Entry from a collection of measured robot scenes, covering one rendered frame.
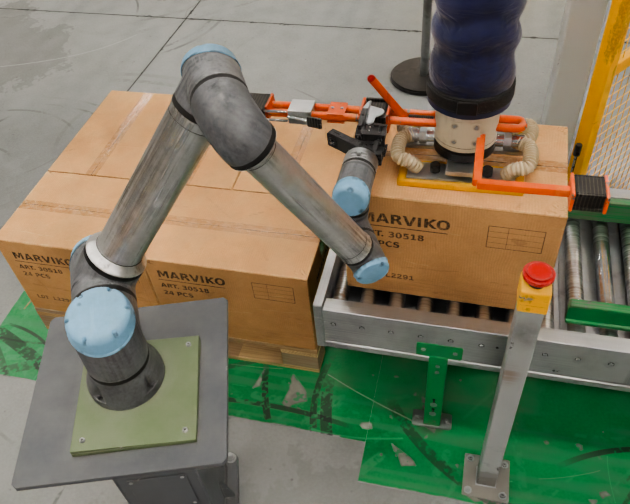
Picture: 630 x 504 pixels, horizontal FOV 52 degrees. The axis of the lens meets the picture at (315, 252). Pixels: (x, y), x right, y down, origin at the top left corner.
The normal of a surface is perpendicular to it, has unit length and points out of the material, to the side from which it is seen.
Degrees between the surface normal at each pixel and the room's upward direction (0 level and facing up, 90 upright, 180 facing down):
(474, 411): 0
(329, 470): 0
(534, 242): 90
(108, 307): 8
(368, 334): 90
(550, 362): 90
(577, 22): 90
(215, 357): 0
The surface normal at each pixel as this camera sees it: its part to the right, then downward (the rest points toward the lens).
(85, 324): 0.00, -0.59
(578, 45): -0.23, 0.71
